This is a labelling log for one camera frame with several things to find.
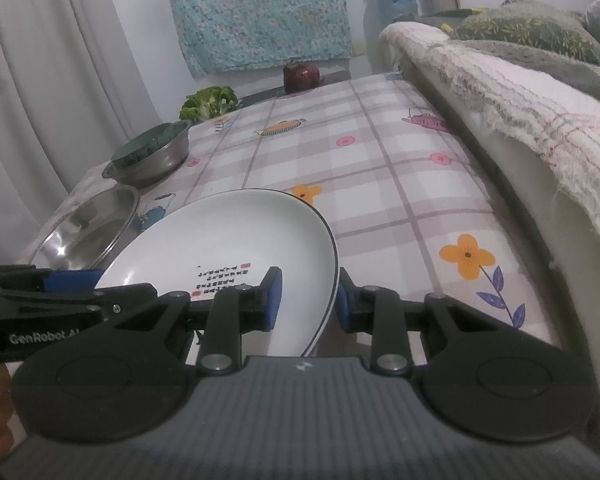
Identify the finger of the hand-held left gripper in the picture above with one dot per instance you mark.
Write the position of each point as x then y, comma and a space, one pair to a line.
125, 296
75, 280

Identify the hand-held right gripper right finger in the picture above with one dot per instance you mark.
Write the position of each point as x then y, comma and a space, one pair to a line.
345, 305

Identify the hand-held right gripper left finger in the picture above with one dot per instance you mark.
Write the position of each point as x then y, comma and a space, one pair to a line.
274, 300

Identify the stainless steel bowl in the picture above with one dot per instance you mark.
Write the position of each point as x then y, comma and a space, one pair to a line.
155, 162
80, 230

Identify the white plate black rim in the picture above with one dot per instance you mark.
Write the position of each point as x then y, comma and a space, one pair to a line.
220, 230

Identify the pink checked printed tablecloth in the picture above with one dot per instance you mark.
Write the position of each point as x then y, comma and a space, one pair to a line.
380, 185

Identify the white curtain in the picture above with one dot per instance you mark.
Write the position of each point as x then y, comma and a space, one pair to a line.
40, 85

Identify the green leafy vegetable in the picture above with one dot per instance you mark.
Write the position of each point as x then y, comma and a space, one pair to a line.
208, 102

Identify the beige sofa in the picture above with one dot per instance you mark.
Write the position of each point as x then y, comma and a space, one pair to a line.
530, 200

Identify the pink fringed towel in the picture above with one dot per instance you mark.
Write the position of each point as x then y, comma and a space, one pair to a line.
505, 90

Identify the blue floral cloth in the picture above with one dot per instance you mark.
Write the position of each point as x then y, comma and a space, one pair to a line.
260, 15

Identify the blue water jug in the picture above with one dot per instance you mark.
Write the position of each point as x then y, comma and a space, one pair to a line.
390, 5

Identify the yellow plastic piece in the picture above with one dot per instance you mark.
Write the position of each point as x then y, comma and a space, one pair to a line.
472, 10

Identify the grey green blanket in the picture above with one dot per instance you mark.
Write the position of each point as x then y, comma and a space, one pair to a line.
580, 77

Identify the green leaf print pillow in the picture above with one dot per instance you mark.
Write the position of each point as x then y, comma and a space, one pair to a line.
530, 30

